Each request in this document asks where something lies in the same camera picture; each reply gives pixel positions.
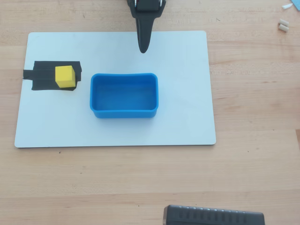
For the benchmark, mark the short white dowel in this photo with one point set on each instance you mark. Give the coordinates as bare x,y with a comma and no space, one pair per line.
283,28
284,23

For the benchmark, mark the white board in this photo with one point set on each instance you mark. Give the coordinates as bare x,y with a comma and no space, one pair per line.
131,131

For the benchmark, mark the white paper scrap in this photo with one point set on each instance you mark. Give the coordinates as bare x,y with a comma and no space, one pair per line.
287,6

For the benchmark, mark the yellow cube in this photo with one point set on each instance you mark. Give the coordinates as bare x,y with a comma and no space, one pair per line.
64,76

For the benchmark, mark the blue rectangular bin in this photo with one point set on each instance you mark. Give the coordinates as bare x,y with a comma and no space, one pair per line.
124,98

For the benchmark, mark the black tape patch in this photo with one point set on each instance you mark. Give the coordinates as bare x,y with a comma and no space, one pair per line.
43,75

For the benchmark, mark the black ribbed device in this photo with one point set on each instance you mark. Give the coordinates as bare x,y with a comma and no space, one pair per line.
211,216

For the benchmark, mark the blue sheet corner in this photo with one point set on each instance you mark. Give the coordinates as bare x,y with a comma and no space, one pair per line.
296,4

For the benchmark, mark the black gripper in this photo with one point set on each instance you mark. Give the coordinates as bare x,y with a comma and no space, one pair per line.
146,14

